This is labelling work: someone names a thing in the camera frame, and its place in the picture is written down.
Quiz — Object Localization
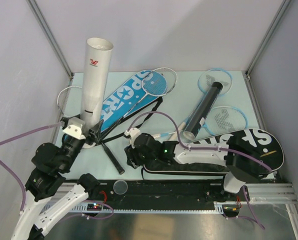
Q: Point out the blue racket cover bag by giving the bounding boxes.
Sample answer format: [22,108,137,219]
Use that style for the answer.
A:
[101,69,158,132]

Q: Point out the aluminium frame post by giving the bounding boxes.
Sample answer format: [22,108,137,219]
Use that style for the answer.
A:
[26,0,74,80]
[245,0,294,76]

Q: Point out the black racket cover bag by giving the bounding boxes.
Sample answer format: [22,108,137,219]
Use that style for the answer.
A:
[143,128,284,176]

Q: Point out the black shuttlecock tube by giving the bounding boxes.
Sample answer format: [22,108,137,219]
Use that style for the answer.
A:
[182,81,223,141]

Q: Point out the white racket black grip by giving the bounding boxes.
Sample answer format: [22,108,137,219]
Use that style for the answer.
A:
[56,85,125,175]

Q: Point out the right aluminium frame post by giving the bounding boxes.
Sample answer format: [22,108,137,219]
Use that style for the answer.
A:
[245,0,294,76]

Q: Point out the blue racket far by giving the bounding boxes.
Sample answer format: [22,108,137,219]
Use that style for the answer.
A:
[168,68,233,141]

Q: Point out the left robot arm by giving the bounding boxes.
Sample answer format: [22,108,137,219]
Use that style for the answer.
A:
[0,117,100,240]

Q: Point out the left aluminium frame post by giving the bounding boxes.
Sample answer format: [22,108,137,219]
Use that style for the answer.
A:
[26,0,74,80]

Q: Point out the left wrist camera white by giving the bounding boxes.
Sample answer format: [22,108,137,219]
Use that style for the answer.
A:
[62,117,86,140]

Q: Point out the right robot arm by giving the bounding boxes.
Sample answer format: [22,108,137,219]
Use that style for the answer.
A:
[124,128,273,201]

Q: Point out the white racket on blue bag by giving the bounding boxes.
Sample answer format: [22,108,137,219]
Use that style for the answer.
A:
[100,67,178,140]

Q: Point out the clear round tube cap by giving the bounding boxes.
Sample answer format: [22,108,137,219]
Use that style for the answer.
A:
[113,179,128,195]

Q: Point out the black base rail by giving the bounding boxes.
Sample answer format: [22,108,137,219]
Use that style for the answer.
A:
[63,174,242,213]

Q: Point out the white shuttlecock tube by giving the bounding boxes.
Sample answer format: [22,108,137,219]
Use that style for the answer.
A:
[80,37,114,136]

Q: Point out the blue racket near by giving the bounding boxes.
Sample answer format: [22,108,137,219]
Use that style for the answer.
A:
[153,106,249,141]

